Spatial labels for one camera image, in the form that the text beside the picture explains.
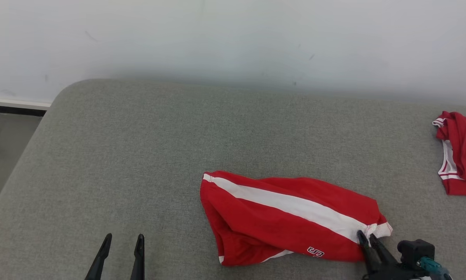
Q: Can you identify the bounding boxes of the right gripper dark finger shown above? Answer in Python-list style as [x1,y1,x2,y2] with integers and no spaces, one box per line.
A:
[369,234,399,266]
[357,230,382,273]

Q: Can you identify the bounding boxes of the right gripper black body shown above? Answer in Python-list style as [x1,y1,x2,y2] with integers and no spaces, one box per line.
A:
[363,262,426,280]

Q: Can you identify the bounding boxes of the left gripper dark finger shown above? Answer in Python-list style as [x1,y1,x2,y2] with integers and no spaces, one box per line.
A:
[85,233,112,280]
[130,234,145,280]

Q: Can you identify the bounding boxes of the red shorts with white stripe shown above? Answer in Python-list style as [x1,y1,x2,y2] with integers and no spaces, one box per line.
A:
[200,170,393,267]

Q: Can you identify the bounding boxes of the red basketball jersey number 23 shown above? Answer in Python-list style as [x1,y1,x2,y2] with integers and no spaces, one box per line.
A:
[432,111,466,197]

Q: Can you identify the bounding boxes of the white and black skirting board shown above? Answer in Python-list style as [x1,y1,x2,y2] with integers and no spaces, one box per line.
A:
[0,94,53,117]

